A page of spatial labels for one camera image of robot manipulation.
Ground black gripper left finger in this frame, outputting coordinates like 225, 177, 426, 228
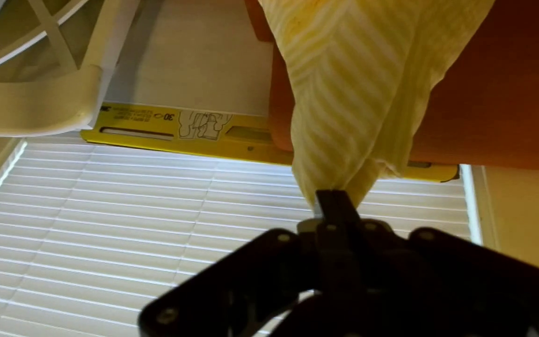
138, 189, 342, 337

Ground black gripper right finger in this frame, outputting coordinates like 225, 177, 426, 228
336, 189, 539, 337

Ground yellow striped towel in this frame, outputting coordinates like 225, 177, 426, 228
257, 0, 497, 211

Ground white window blind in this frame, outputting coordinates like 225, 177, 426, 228
0, 136, 486, 337

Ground yellow spirit level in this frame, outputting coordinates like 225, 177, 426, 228
81, 101, 461, 183

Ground white wooden chair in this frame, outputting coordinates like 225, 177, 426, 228
0, 0, 143, 138

